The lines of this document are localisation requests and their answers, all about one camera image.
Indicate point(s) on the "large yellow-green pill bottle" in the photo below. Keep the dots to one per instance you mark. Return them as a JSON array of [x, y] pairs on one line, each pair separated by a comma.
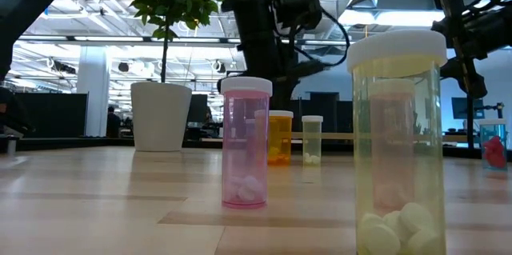
[[430, 167]]

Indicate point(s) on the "wooden shelf with black frame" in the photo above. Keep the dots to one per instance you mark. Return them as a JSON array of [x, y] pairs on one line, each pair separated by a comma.
[[340, 136]]

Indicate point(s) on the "person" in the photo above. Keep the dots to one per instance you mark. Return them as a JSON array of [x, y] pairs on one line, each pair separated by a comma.
[[113, 123]]

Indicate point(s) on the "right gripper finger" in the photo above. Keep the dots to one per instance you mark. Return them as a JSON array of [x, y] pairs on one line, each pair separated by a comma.
[[470, 77]]

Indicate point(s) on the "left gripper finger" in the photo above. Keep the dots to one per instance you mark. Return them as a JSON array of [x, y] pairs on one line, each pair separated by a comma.
[[287, 95]]

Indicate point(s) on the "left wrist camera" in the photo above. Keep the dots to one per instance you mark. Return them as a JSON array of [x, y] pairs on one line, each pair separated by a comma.
[[300, 5]]

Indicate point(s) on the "large orange pill bottle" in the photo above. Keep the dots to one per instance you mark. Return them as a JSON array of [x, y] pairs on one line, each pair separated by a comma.
[[284, 139]]

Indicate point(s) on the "black computer monitor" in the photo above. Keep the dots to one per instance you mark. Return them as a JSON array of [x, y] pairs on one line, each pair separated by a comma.
[[460, 107]]

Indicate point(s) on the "small yellow-green pill bottle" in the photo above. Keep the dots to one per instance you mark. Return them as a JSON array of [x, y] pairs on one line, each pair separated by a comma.
[[312, 139]]

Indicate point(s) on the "black partition panel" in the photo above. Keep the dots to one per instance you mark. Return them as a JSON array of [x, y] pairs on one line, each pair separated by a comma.
[[52, 115]]

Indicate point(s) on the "blue bottle with red pills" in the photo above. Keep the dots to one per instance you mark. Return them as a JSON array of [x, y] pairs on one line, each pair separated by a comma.
[[494, 151]]

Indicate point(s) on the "white building column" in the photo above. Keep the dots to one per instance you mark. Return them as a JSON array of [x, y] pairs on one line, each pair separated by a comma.
[[94, 95]]

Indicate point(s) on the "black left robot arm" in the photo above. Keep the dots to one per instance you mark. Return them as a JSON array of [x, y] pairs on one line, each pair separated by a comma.
[[24, 7]]

